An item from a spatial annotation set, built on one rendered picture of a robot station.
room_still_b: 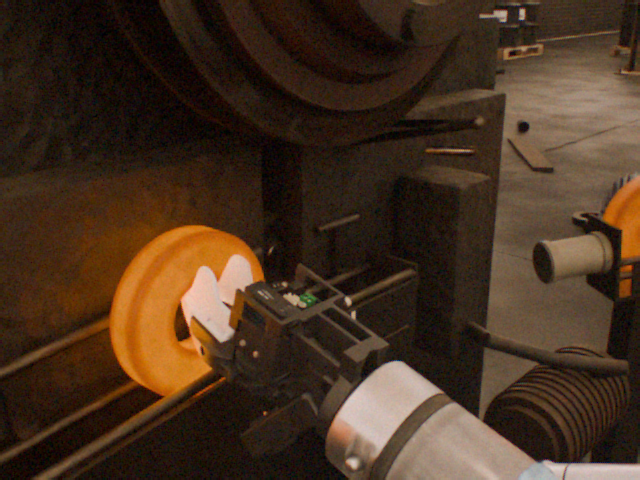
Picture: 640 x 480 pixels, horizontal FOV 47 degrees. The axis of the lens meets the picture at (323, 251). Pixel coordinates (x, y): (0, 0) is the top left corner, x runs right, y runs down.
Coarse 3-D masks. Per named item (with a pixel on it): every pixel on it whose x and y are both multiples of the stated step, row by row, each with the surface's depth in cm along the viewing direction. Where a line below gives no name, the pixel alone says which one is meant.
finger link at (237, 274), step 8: (232, 256) 63; (240, 256) 62; (232, 264) 63; (240, 264) 62; (248, 264) 62; (224, 272) 64; (232, 272) 63; (240, 272) 63; (248, 272) 62; (224, 280) 64; (232, 280) 64; (240, 280) 63; (248, 280) 62; (224, 288) 65; (232, 288) 64; (224, 296) 64; (232, 296) 64; (224, 304) 64; (232, 304) 64
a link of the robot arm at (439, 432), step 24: (432, 408) 49; (456, 408) 50; (408, 432) 48; (432, 432) 48; (456, 432) 48; (480, 432) 48; (384, 456) 48; (408, 456) 47; (432, 456) 47; (456, 456) 46; (480, 456) 46; (504, 456) 47; (528, 456) 48
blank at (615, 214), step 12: (636, 180) 100; (624, 192) 99; (636, 192) 98; (612, 204) 100; (624, 204) 98; (636, 204) 98; (612, 216) 99; (624, 216) 99; (636, 216) 99; (624, 228) 99; (636, 228) 100; (624, 240) 100; (636, 240) 100; (624, 252) 101; (636, 252) 101
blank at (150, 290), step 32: (160, 256) 61; (192, 256) 63; (224, 256) 66; (128, 288) 60; (160, 288) 61; (128, 320) 60; (160, 320) 62; (128, 352) 61; (160, 352) 62; (192, 352) 65; (160, 384) 63
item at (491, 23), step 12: (480, 24) 323; (492, 24) 328; (480, 36) 325; (492, 36) 331; (480, 48) 327; (492, 48) 333; (480, 60) 329; (492, 60) 336; (480, 72) 331; (492, 72) 339; (480, 84) 333; (492, 84) 340
